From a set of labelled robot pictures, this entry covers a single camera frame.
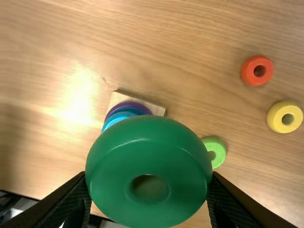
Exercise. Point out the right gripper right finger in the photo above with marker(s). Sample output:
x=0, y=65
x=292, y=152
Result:
x=237, y=209

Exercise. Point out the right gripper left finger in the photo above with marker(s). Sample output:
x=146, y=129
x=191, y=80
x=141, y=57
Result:
x=47, y=209

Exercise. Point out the wooden peg base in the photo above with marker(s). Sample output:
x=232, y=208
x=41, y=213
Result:
x=123, y=97

